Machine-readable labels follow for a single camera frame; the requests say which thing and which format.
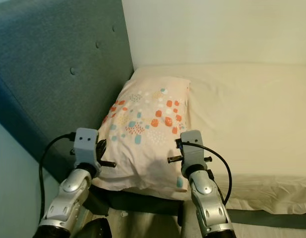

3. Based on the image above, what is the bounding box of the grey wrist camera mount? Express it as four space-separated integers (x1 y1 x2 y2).
73 128 99 169
180 130 206 172

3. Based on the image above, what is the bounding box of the mattress with beige sheet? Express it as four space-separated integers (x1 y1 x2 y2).
130 63 306 214

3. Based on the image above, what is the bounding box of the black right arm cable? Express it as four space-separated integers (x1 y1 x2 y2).
178 141 233 205

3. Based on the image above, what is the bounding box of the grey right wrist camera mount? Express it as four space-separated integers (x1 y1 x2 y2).
180 130 206 172

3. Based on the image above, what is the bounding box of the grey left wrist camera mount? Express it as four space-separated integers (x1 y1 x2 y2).
73 128 99 169

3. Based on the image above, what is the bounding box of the teal upholstered headboard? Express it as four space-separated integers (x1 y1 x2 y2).
0 0 133 184

